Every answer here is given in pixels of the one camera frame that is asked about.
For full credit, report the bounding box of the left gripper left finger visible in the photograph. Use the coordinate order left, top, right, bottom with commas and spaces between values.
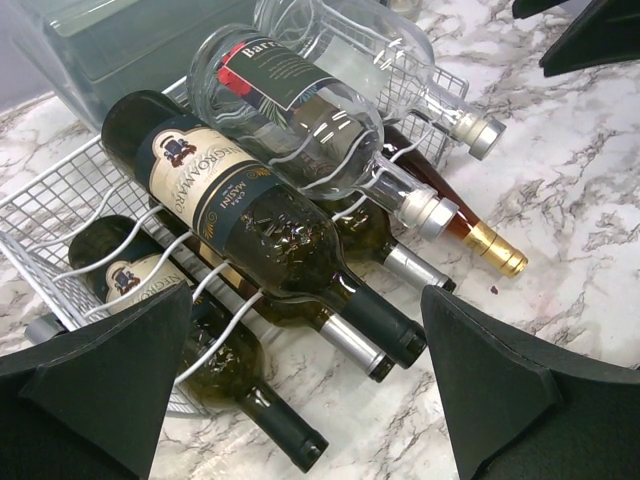
1, 283, 192, 479

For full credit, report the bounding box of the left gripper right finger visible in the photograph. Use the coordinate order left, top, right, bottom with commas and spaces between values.
421, 286, 639, 479

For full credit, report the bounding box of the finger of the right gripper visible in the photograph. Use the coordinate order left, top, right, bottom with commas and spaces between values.
512, 0, 640, 77

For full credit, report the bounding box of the clear bottle silver cap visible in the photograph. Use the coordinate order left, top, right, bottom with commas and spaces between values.
254, 0, 505, 160

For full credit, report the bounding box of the dark bottle lower middle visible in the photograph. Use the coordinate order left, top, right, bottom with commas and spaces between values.
149, 199, 396, 385

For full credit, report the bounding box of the dark wine bottle lower left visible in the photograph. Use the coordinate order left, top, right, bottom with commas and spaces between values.
68, 215, 328, 472

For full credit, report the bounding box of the dark wine bottle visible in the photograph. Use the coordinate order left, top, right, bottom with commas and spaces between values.
101, 90, 427, 369
68, 215, 328, 472

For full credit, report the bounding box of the red wine bottle gold cap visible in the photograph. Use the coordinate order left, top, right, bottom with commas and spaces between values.
382, 126, 529, 278

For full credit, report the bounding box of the dark bottle silver neck lower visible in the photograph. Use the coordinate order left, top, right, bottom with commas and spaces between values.
335, 200, 456, 292

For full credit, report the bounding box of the dark wine bottle upper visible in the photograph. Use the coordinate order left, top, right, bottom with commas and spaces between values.
101, 90, 427, 369

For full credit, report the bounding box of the clear bottle dark label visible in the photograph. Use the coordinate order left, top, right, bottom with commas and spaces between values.
187, 23, 458, 240

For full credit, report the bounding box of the green plastic toolbox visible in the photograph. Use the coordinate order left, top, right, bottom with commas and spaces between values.
8, 1, 255, 130

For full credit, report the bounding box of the white wire wine rack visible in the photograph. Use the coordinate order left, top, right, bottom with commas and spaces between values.
0, 0, 471, 419

